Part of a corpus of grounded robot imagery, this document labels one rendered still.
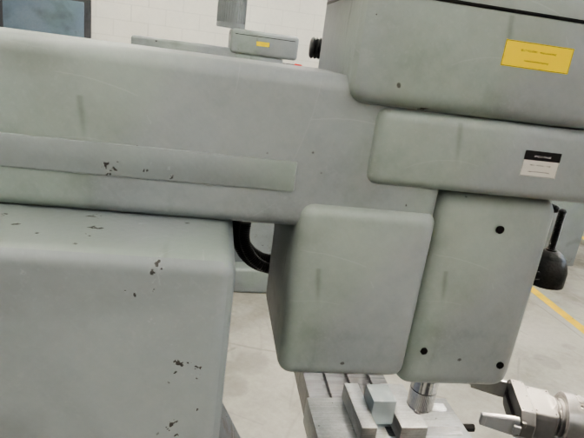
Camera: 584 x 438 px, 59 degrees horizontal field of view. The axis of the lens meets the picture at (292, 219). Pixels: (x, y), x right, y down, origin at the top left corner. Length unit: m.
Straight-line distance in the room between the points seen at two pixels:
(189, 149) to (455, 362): 0.51
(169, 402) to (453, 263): 0.42
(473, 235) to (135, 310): 0.46
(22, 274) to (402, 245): 0.45
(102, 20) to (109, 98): 6.76
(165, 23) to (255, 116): 6.66
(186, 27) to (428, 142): 6.66
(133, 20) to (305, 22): 2.23
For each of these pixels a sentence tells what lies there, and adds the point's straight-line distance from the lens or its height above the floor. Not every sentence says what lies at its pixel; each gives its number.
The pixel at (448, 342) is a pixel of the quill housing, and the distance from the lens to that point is 0.83.
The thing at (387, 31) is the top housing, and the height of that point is 1.81.
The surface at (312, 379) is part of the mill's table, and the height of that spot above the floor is 0.96.
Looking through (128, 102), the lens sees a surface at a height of 1.70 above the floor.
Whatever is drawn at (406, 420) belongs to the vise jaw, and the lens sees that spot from 1.20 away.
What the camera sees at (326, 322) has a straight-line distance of 0.73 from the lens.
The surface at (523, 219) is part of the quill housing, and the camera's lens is 0.79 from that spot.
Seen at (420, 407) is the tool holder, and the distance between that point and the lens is 0.99.
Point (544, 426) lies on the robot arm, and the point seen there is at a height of 1.25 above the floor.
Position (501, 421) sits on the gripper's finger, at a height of 1.25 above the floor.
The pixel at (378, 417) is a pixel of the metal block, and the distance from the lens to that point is 1.20.
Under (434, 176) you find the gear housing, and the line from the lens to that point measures 0.69.
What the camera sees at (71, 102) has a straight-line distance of 0.65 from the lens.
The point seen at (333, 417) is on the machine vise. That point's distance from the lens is 1.22.
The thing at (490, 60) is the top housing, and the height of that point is 1.80.
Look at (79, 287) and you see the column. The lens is 0.58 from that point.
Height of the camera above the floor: 1.78
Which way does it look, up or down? 18 degrees down
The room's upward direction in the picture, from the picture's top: 8 degrees clockwise
